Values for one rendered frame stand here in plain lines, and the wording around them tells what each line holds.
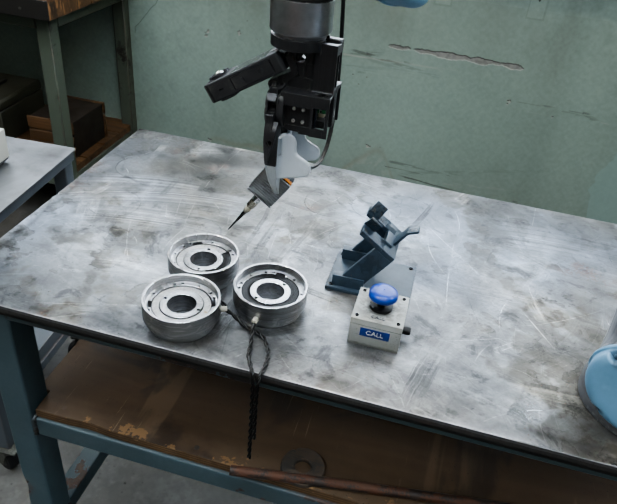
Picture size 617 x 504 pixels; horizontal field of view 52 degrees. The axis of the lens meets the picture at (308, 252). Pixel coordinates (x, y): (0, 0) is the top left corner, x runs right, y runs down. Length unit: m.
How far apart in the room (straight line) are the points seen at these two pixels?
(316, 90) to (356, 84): 1.66
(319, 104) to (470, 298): 0.40
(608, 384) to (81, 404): 0.81
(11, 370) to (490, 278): 0.77
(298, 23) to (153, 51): 1.97
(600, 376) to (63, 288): 0.70
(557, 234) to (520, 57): 1.23
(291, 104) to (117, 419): 0.60
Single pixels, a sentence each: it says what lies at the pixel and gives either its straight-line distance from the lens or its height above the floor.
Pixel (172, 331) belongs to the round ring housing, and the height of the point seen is 0.83.
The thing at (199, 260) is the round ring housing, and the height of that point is 0.81.
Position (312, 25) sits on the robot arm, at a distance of 0.76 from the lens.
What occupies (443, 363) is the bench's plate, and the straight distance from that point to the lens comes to 0.88.
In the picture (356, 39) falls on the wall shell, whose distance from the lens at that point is 2.41.
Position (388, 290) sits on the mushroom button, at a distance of 0.85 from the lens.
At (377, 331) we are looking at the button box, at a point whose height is 0.83.
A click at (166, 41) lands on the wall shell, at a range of 2.66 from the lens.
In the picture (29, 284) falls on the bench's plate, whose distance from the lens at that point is 0.99.
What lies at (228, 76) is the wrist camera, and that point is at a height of 1.11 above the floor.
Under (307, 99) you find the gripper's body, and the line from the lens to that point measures 0.78.
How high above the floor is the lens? 1.39
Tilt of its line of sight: 35 degrees down
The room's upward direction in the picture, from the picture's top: 6 degrees clockwise
